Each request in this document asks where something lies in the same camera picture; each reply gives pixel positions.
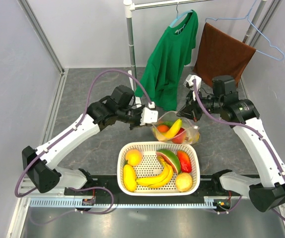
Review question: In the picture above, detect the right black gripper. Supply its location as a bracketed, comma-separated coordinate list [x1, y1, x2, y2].
[177, 88, 223, 122]

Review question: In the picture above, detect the clear dotted zip bag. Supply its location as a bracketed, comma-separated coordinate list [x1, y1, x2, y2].
[151, 111, 200, 144]

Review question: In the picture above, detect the green plastic cabbage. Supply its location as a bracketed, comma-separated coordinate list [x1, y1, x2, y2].
[161, 121, 174, 128]

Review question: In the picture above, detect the single yellow banana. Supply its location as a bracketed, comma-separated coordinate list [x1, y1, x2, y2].
[162, 119, 182, 139]

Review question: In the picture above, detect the red apple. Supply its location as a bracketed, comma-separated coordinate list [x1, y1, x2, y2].
[171, 128, 187, 144]

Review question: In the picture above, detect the orange fruit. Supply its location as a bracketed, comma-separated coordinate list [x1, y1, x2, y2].
[157, 124, 170, 133]

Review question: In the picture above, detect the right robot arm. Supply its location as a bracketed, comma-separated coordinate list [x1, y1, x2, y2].
[177, 74, 285, 212]

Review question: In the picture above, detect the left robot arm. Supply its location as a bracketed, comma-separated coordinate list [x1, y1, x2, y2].
[22, 85, 150, 195]

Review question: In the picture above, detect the yellow peach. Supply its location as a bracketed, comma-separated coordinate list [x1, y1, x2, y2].
[125, 149, 143, 166]

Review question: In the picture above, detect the green t-shirt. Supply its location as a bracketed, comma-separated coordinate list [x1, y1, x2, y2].
[140, 10, 199, 111]

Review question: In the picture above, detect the watermelon slice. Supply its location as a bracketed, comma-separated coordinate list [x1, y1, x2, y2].
[156, 149, 181, 174]

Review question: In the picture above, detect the white perforated basket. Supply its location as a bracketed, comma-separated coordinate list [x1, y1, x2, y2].
[117, 141, 200, 196]

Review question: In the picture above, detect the yellow mango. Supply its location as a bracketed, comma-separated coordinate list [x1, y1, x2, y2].
[123, 164, 137, 192]

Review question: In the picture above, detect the brown towel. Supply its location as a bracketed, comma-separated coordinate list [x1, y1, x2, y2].
[193, 23, 256, 87]

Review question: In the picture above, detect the yellow banana bunch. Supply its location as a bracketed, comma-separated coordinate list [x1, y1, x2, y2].
[136, 156, 173, 188]

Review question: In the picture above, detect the teal clothes hanger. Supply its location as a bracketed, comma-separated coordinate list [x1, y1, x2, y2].
[169, 1, 193, 28]

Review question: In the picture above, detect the white clothes rack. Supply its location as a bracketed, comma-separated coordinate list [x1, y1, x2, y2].
[123, 0, 268, 110]

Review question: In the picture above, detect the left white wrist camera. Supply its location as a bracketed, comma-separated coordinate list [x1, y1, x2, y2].
[141, 102, 158, 125]

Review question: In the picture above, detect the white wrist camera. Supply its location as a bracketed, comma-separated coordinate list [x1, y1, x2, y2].
[141, 102, 158, 125]
[183, 74, 202, 101]

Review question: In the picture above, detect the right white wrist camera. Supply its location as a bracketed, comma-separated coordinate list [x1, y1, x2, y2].
[183, 74, 202, 101]

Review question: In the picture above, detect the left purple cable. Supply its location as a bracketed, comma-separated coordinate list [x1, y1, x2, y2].
[14, 69, 155, 198]

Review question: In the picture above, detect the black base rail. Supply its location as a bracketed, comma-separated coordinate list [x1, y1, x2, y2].
[64, 175, 229, 204]

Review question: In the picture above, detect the white slotted cable duct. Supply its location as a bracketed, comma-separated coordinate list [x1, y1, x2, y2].
[29, 198, 216, 209]

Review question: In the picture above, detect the blue wire hanger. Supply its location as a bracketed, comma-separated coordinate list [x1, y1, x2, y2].
[205, 0, 285, 61]

